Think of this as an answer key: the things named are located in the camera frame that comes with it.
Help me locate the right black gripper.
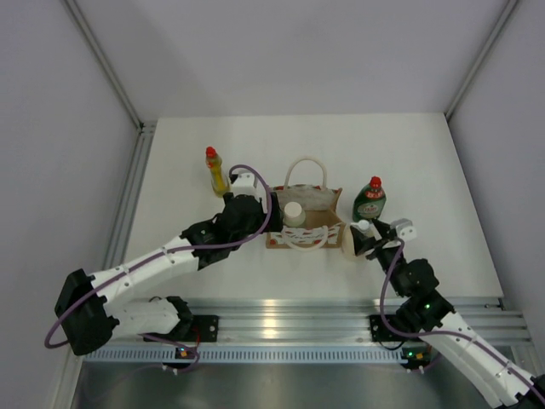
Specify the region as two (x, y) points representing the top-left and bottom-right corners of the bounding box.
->
(350, 217), (406, 297)

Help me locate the cream pump lotion bottle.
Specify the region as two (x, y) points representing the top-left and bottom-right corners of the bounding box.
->
(341, 220), (372, 260)

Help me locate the green dish soap bottle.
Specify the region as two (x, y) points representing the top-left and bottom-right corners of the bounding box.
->
(352, 176), (387, 222)

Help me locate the jute watermelon canvas bag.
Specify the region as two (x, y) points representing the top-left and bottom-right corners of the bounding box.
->
(266, 156), (346, 252)

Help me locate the yellow dish soap bottle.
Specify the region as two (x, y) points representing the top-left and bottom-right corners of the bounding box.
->
(205, 146), (230, 197)

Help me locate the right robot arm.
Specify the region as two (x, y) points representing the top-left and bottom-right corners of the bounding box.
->
(344, 219), (544, 408)

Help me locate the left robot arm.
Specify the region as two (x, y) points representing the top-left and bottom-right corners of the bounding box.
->
(54, 193), (282, 356)

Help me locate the pale green white-capped bottle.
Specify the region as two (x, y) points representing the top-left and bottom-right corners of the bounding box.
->
(283, 201), (306, 228)

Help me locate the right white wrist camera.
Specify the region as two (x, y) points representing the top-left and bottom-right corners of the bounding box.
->
(390, 218), (417, 242)

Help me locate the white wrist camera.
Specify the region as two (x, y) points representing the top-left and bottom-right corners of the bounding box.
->
(390, 218), (417, 242)
(230, 172), (257, 196)

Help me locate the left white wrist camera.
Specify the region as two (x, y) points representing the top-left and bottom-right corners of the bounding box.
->
(230, 172), (257, 196)

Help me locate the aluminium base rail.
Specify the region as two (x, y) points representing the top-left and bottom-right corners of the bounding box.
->
(67, 297), (529, 344)

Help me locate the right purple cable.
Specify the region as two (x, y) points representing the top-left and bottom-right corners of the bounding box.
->
(378, 238), (545, 406)

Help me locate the purple cable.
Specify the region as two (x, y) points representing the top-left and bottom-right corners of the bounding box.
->
(378, 238), (545, 406)
(44, 164), (273, 376)

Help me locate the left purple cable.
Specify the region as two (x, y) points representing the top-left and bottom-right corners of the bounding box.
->
(44, 164), (273, 376)

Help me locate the white slotted cable duct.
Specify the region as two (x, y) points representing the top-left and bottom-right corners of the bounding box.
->
(84, 345), (426, 364)

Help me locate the right aluminium frame post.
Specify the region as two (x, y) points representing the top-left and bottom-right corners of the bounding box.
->
(444, 0), (524, 123)

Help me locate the aluminium frame post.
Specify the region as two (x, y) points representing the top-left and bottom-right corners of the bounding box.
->
(444, 0), (524, 123)
(60, 0), (142, 130)

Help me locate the left aluminium frame post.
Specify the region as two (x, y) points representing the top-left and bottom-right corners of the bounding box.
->
(60, 0), (142, 130)

